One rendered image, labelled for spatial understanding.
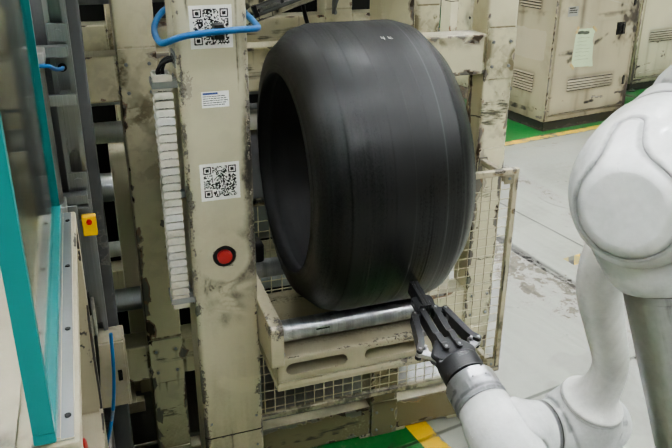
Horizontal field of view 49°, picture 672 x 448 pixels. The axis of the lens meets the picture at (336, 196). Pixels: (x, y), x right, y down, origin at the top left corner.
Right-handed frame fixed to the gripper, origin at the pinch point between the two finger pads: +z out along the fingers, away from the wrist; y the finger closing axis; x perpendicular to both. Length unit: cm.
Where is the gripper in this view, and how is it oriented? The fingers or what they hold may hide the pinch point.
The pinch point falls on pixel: (419, 298)
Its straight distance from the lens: 141.4
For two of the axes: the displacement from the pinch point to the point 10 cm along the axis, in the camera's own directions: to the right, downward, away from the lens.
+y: -9.5, 1.3, -3.0
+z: -3.2, -5.7, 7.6
